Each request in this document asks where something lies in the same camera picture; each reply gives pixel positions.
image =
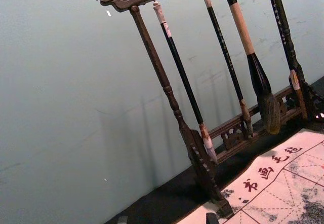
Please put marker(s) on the thin black brush, pale cap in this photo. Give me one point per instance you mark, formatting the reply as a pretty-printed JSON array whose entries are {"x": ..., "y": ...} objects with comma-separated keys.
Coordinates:
[{"x": 227, "y": 56}]

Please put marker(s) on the black table cloth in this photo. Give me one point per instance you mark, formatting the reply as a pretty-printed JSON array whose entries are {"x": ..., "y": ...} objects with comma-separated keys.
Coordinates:
[{"x": 177, "y": 196}]

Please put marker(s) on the small black block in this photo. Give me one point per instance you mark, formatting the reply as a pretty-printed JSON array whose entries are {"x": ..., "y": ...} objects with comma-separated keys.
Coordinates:
[{"x": 212, "y": 219}]

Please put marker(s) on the white calligraphy practice sheet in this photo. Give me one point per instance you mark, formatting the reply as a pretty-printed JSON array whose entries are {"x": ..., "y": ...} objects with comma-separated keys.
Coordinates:
[{"x": 278, "y": 183}]

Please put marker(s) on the dark wooden dragon brush rack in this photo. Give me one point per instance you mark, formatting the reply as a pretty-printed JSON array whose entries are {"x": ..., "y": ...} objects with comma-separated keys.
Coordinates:
[{"x": 152, "y": 56}]

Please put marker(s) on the plain pale wall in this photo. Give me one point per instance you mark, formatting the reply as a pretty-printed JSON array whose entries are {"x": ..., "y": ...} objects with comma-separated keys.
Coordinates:
[{"x": 63, "y": 94}]

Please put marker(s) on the black brush with white cap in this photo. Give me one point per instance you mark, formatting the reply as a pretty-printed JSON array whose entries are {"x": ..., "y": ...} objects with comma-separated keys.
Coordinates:
[{"x": 184, "y": 74}]

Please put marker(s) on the slim black brush, blue script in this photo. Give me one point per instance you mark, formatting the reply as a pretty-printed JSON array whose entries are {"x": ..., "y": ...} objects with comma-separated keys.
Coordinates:
[{"x": 281, "y": 31}]

